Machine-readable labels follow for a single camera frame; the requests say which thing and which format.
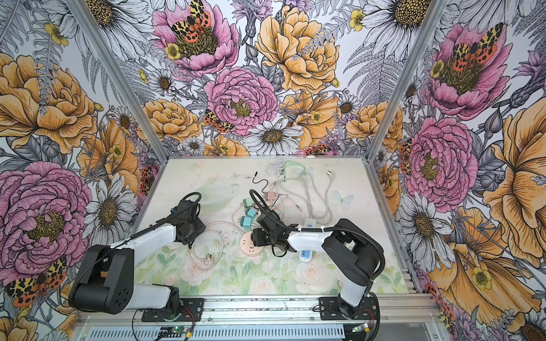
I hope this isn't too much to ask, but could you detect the aluminium front rail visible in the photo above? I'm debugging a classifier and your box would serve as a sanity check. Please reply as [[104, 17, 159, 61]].
[[76, 294, 441, 328]]

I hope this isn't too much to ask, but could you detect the teal charger with black cable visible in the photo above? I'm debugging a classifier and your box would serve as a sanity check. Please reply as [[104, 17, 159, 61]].
[[240, 216, 253, 231]]

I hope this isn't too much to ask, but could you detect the green usb cable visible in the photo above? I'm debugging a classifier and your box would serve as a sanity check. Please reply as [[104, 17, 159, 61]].
[[281, 161, 307, 182]]

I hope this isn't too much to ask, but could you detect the lilac usb cable bundle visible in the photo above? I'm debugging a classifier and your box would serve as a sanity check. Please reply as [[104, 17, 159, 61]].
[[265, 159, 287, 180]]

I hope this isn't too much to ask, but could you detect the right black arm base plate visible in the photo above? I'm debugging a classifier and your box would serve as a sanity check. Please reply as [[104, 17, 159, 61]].
[[318, 296, 380, 321]]

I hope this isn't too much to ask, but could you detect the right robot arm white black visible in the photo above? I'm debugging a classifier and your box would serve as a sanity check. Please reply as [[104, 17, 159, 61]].
[[250, 189, 385, 319]]

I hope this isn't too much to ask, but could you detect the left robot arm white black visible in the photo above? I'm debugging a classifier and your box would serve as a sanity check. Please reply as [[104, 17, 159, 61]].
[[68, 192, 206, 317]]

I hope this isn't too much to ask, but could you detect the pink usb cable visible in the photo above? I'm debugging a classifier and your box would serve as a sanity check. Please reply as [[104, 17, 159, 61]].
[[272, 193, 304, 214]]

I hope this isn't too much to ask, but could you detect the white blue power strip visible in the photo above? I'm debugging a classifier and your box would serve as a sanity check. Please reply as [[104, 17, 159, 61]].
[[297, 218, 317, 263]]

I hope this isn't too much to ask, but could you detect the pink socket cord with plug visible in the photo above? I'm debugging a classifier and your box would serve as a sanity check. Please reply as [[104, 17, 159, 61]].
[[186, 221, 244, 274]]

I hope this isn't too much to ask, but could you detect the round pink power socket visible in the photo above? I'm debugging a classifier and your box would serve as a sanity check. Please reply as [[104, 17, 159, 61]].
[[240, 232, 264, 257]]

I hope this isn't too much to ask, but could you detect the black usb cable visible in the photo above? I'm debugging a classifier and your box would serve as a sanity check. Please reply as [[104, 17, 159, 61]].
[[251, 171, 282, 205]]

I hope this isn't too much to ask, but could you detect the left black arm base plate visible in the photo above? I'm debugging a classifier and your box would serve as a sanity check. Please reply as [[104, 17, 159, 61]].
[[141, 298, 205, 323]]

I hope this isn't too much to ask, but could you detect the green charger adapter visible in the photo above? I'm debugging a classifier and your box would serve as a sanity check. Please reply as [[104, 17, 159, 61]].
[[243, 198, 255, 207]]

